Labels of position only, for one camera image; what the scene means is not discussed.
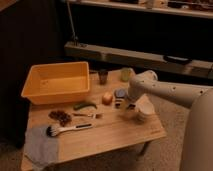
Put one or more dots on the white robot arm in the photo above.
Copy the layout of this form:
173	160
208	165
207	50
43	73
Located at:
197	146

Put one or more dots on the yellow plastic tray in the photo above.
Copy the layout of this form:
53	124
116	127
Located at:
57	83

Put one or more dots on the orange round fruit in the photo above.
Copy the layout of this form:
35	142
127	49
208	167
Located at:
107	98

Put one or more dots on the dark cup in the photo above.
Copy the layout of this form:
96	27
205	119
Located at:
103	74

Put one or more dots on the blue sponge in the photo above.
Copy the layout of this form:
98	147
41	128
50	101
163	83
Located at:
120	93

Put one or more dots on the green cup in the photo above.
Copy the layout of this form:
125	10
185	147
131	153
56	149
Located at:
125	74

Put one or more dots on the grey bench shelf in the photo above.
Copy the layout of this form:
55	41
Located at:
197	68

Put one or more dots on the small metal fork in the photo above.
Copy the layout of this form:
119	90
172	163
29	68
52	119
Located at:
95	116

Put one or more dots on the green pepper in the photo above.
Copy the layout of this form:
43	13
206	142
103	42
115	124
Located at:
82	105

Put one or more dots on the stack of white plates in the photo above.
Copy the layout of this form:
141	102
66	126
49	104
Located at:
144	109

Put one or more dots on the brown grape bunch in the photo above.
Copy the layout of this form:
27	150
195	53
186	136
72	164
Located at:
61	116

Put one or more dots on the metal lamp pole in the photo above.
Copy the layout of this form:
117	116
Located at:
74	36

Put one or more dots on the black device on bench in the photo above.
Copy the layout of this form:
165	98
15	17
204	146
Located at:
176	60

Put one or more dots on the white dish brush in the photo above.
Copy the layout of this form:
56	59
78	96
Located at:
56	129

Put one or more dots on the grey cloth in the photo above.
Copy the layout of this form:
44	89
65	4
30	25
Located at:
40	149

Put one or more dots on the upper wooden shelf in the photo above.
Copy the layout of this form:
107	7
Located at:
146	7

